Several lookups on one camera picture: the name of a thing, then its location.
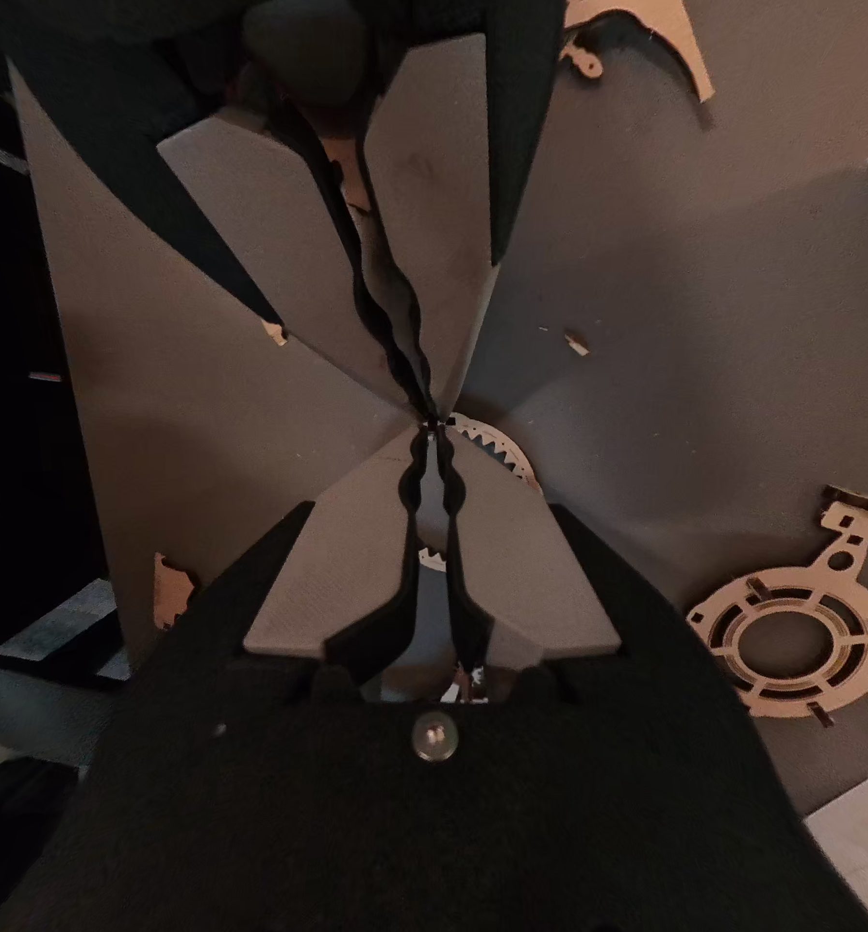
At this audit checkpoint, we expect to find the instruction sheet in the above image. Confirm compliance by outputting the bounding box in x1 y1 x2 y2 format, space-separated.
804 770 868 932

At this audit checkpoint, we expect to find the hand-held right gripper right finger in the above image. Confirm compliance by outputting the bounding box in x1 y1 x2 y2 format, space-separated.
433 424 622 674

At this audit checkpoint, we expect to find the wooden inner-toothed ring gear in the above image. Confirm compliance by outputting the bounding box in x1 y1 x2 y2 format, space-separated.
418 411 540 572

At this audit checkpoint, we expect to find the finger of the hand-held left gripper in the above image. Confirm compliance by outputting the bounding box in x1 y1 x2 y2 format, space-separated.
361 33 508 423
157 113 435 423

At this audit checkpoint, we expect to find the wooden offcut sheet with markings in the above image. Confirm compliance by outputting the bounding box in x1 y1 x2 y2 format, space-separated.
152 552 200 633

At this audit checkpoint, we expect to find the round wooden frame assembly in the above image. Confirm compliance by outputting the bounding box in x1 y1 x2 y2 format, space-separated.
685 486 868 729

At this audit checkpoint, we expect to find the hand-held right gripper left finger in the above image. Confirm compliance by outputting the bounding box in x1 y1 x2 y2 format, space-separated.
243 424 431 685

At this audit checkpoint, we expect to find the wooden offcut with curved cutout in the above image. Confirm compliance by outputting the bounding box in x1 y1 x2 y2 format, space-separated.
561 0 717 104

